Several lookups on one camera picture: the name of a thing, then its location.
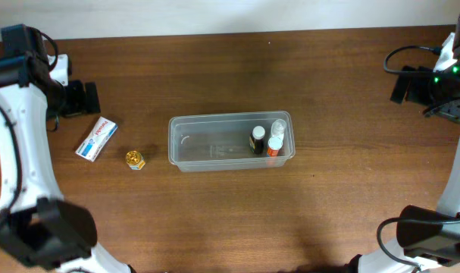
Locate orange tube white cap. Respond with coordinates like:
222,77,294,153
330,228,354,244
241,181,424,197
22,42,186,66
266,136,283,157

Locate clear plastic container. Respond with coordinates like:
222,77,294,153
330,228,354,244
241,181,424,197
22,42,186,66
168,111,296,172

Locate gold lid small jar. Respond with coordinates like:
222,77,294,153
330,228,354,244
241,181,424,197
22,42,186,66
126,150,146,171

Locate dark bottle white cap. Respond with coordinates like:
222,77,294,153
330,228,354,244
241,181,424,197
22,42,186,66
249,126,265,155

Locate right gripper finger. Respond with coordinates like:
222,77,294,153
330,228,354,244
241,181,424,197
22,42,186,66
390,75,413,104
423,99,460,118

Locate white dropper bottle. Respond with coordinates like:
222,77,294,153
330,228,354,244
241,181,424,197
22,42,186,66
271,119,287,140

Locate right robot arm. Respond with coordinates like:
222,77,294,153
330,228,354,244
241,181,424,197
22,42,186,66
341,14,460,273

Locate white Panadol box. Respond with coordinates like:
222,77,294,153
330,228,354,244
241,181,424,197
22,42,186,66
75,117,118,162

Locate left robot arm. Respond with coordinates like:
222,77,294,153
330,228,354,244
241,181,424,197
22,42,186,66
0,24,131,272

